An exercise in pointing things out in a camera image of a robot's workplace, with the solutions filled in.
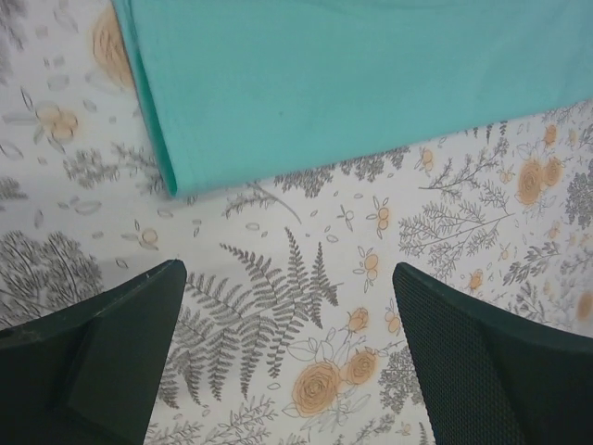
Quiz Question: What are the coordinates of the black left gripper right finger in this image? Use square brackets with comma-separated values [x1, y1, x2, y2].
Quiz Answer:
[393, 262, 592, 444]

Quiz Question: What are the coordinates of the teal t shirt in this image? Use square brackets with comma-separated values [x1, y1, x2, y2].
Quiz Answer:
[114, 1, 592, 197]

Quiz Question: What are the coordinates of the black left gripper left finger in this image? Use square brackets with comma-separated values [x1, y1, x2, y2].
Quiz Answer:
[1, 260, 186, 444]

